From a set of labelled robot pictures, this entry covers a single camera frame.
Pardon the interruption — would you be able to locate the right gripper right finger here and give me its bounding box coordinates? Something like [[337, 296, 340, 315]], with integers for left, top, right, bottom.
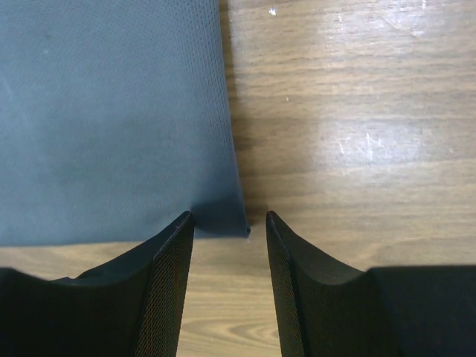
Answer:
[[266, 211, 475, 356]]

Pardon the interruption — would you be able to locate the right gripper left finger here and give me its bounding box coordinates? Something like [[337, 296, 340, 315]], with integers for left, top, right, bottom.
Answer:
[[1, 212, 194, 356]]

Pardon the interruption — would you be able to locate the grey t shirt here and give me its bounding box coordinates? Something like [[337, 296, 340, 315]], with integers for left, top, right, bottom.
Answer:
[[1, 1, 250, 246]]

